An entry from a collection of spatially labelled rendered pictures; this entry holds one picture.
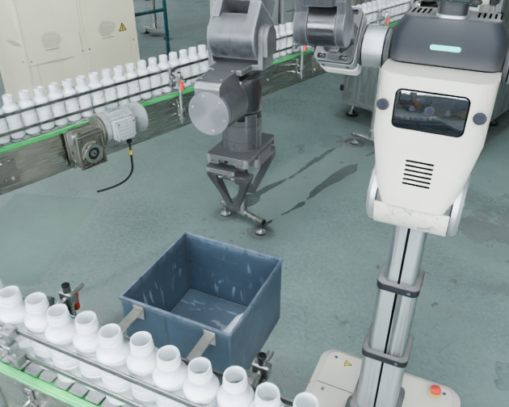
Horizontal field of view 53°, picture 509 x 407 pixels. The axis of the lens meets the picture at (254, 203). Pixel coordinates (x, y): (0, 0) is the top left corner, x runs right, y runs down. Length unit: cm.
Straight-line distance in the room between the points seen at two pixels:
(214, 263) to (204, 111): 93
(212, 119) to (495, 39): 67
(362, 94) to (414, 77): 366
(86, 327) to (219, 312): 67
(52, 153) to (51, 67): 256
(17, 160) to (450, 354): 203
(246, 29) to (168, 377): 56
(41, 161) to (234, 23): 159
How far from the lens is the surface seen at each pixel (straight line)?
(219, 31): 69
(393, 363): 155
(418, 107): 111
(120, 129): 213
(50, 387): 111
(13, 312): 109
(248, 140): 73
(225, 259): 150
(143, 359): 92
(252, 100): 71
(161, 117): 245
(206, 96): 64
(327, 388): 200
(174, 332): 130
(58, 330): 101
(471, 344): 267
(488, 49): 115
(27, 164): 217
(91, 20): 484
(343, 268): 293
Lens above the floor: 181
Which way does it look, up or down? 32 degrees down
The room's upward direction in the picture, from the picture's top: straight up
